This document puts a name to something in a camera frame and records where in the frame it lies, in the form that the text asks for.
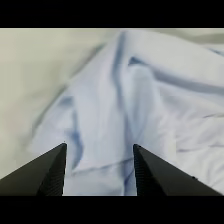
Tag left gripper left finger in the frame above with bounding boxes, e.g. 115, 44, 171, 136
0, 142, 68, 197

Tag light blue shirt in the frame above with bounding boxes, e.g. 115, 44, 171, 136
27, 29, 224, 197

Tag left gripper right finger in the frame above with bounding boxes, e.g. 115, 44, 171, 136
132, 143, 223, 197

